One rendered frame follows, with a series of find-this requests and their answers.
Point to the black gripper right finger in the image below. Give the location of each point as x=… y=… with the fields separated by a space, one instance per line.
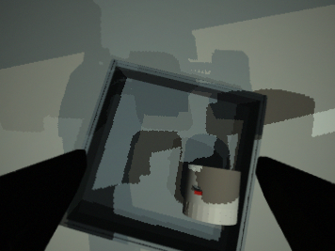
x=302 y=204

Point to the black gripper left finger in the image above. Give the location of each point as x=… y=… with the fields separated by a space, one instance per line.
x=34 y=199

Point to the grey square tray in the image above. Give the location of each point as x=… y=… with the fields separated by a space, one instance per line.
x=147 y=126

